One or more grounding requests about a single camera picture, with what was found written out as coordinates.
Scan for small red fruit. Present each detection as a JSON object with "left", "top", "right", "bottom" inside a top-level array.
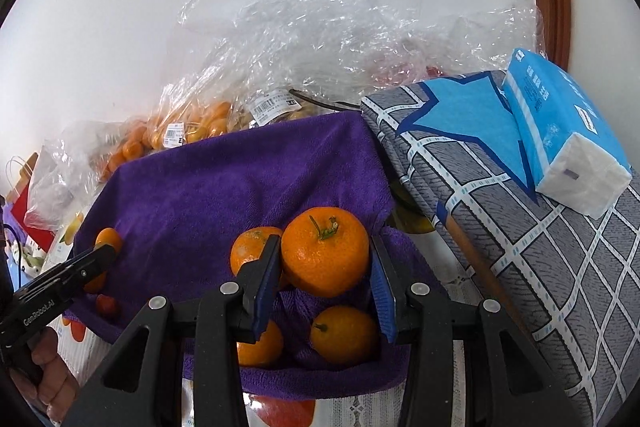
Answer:
[{"left": 95, "top": 294, "right": 121, "bottom": 321}]

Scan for clear bag of red fruits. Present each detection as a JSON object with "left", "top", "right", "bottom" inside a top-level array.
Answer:
[{"left": 365, "top": 52, "right": 451, "bottom": 88}]

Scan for red paper bag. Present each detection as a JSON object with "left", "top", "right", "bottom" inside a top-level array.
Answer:
[{"left": 4, "top": 152, "right": 57, "bottom": 254}]

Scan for person's left hand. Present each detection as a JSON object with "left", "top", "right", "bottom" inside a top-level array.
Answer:
[{"left": 10, "top": 326, "right": 82, "bottom": 425}]

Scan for fruit-print tablecloth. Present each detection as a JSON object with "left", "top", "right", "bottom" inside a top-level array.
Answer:
[{"left": 25, "top": 207, "right": 501, "bottom": 427}]

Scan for white plastic bag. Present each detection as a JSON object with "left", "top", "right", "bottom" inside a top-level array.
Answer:
[{"left": 22, "top": 119, "right": 108, "bottom": 233}]

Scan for grey checked folded cloth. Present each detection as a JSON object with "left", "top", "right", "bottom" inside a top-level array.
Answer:
[{"left": 360, "top": 69, "right": 640, "bottom": 427}]

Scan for purple cloth-lined tray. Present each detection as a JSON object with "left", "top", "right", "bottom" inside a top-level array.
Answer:
[{"left": 62, "top": 111, "right": 451, "bottom": 403}]

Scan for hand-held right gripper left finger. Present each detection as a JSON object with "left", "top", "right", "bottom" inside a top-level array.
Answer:
[{"left": 60, "top": 234, "right": 283, "bottom": 427}]

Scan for crumpled clear plastic bag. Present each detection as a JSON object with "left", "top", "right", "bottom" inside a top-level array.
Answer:
[{"left": 165, "top": 0, "right": 546, "bottom": 118}]

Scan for clear bag of oranges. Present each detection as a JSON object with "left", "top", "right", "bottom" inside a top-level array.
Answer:
[{"left": 97, "top": 79, "right": 237, "bottom": 182}]

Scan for black cable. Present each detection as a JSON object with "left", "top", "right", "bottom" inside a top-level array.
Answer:
[{"left": 287, "top": 89, "right": 363, "bottom": 114}]

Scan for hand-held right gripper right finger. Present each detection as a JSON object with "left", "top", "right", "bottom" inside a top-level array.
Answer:
[{"left": 369, "top": 234, "right": 581, "bottom": 427}]

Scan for large stemmed orange fruit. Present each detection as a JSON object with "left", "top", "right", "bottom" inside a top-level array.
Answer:
[{"left": 281, "top": 206, "right": 371, "bottom": 299}]

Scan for blue tissue pack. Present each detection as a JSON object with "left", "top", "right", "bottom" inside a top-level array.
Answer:
[{"left": 501, "top": 48, "right": 633, "bottom": 220}]

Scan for clear bag of tan fruits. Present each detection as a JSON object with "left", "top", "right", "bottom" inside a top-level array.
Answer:
[{"left": 234, "top": 84, "right": 362, "bottom": 130}]

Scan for round orange fruit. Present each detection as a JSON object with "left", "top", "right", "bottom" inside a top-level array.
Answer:
[
  {"left": 236, "top": 319, "right": 285, "bottom": 369},
  {"left": 230, "top": 227, "right": 291, "bottom": 291},
  {"left": 82, "top": 227, "right": 124, "bottom": 294},
  {"left": 310, "top": 305, "right": 379, "bottom": 365}
]

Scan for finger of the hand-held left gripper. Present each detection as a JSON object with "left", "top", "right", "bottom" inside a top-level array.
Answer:
[{"left": 14, "top": 244, "right": 117, "bottom": 308}]

